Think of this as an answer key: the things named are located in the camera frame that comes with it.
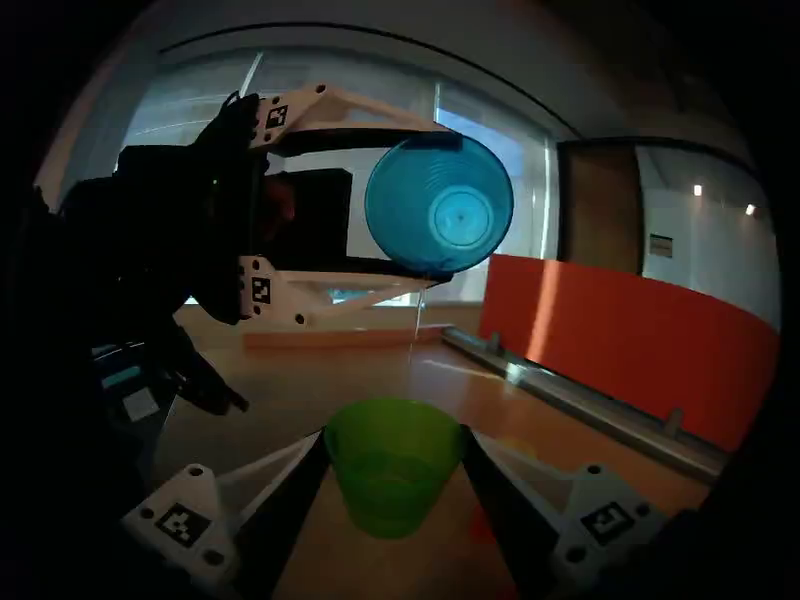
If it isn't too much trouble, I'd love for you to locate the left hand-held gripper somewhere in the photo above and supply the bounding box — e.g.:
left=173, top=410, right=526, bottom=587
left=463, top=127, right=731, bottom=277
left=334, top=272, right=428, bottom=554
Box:
left=62, top=83, right=464, bottom=331

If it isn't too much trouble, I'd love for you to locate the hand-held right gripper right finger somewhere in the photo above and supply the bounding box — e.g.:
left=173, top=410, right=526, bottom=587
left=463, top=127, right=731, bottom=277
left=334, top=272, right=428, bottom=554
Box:
left=459, top=423, right=671, bottom=600

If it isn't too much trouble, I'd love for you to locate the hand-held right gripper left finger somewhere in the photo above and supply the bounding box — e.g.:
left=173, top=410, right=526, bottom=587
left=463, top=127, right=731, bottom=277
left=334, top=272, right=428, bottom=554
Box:
left=121, top=426, right=329, bottom=600

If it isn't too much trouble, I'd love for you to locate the blue plastic cup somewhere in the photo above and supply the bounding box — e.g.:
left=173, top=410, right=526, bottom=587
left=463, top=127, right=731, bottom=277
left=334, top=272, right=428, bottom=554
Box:
left=364, top=132, right=516, bottom=274

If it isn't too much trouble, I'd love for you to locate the green plastic cup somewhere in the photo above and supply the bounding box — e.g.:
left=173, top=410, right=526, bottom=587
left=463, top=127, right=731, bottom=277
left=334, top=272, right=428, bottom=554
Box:
left=322, top=398, right=467, bottom=541

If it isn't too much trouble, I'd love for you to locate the red desk screen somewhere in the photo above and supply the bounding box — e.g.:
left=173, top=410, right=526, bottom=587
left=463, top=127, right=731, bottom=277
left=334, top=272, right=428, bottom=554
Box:
left=440, top=252, right=784, bottom=484

